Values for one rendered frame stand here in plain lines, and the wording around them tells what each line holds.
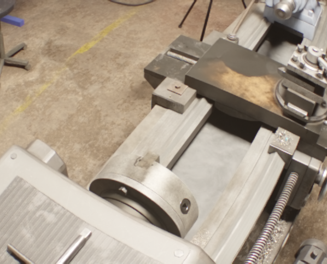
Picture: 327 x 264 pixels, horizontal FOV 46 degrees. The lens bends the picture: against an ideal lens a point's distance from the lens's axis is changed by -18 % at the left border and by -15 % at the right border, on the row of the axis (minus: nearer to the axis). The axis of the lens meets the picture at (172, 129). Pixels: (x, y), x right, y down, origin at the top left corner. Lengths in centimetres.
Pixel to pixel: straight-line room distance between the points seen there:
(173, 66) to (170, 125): 28
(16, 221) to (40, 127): 209
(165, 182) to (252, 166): 60
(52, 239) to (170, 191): 35
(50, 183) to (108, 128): 197
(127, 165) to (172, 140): 56
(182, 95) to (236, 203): 47
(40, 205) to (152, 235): 21
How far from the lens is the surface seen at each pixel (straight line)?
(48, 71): 323
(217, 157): 165
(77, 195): 76
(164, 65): 176
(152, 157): 98
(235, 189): 142
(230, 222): 135
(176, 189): 95
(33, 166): 82
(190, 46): 188
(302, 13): 221
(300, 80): 149
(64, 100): 295
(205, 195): 153
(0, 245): 73
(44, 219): 74
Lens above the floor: 195
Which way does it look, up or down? 46 degrees down
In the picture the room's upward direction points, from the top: 5 degrees clockwise
